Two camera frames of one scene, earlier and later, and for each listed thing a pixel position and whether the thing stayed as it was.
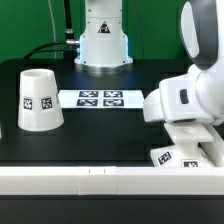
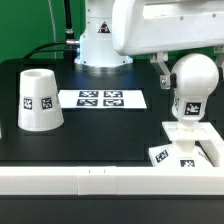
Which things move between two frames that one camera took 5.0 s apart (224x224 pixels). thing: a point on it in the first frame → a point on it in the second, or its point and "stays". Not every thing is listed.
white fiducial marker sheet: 101,99 stays
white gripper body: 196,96 → 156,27
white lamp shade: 39,103 stays
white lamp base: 186,151 stays
